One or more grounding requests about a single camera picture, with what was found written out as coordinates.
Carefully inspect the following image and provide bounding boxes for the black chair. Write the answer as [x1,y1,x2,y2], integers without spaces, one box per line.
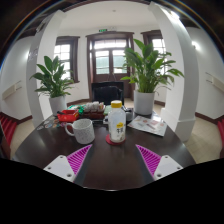
[91,80,125,106]

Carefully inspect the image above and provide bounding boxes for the yellow-capped clear drink bottle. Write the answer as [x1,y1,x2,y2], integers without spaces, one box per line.
[107,99,127,144]

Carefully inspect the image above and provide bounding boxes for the printed paper brochure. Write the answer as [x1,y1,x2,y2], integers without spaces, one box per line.
[126,114,168,138]

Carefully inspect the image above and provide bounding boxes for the colourful printed cards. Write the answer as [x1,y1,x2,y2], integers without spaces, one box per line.
[34,114,68,131]

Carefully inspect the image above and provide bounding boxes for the brown-framed narrow window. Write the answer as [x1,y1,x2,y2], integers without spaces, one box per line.
[140,29,168,68]

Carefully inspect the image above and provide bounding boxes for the tray of wrapped snacks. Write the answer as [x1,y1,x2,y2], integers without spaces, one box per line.
[68,100,107,120]

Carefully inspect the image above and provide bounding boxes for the small potted green plant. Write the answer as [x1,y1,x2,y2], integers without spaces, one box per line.
[29,54,76,116]

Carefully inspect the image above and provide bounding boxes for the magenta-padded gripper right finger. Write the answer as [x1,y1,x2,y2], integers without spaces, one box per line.
[134,143,184,184]

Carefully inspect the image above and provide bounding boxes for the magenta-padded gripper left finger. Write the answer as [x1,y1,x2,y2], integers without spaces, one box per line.
[43,143,95,188]

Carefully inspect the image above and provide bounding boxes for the large potted green plant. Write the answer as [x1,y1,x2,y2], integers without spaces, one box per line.
[120,38,185,117]

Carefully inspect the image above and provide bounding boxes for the white wall radiator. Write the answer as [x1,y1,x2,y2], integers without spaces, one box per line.
[1,80,24,100]
[204,71,224,94]

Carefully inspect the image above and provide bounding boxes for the brown wooden glazed door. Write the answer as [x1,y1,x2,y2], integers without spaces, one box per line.
[85,31,135,101]

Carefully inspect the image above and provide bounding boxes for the white speckled mug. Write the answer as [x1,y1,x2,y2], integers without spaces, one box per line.
[64,118,96,145]

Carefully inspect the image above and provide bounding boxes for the dark grey dumbbells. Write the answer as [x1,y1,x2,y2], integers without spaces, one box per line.
[123,106,135,123]

